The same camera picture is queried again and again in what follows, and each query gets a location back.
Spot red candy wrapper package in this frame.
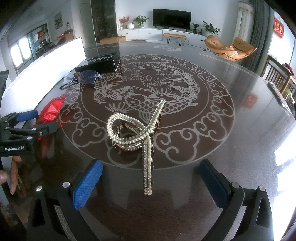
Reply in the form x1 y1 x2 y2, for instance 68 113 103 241
33 94 66 141

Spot clear blue safety glasses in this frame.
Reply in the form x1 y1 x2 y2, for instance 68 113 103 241
59 70 103 90

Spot pearl hair claw clip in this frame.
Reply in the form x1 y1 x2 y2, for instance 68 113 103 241
106 99 166 195

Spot black odor bar box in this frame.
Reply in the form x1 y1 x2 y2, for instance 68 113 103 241
75 53 120 74

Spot person's left hand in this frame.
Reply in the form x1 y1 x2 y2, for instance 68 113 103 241
0 156 22 195

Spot cardboard box on floor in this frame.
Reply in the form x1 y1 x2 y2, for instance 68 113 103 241
99 36 126 45

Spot wooden dining chair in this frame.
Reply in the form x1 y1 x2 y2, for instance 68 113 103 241
262 56 292 96

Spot dark glass display cabinet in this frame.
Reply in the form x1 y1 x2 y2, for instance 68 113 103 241
90 0 117 44

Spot red flowers in vase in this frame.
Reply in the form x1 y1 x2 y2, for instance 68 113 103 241
118 15 131 29

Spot white round vase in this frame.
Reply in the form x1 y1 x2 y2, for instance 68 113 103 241
126 23 135 29

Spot orange lounge chair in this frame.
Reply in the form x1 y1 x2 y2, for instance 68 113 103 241
204 35 257 61

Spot potted plant left of tv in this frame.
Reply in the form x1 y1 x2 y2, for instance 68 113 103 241
132 15 149 28

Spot potted plant of tv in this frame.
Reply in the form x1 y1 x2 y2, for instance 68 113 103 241
201 21 221 35
132 15 149 28

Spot white tv cabinet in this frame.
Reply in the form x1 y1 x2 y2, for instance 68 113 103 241
117 28 207 49

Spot wooden bench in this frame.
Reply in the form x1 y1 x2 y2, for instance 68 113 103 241
163 33 187 46

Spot potted plant right of tv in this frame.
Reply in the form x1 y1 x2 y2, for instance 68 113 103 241
201 21 221 35

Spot small potted plant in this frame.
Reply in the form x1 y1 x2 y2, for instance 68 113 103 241
192 23 199 34

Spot black television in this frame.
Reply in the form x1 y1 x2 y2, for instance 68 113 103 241
152 9 191 30

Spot grey curtain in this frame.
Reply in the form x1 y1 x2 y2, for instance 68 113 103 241
242 1 270 75

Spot red wall hanging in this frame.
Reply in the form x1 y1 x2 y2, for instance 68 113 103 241
273 17 284 39

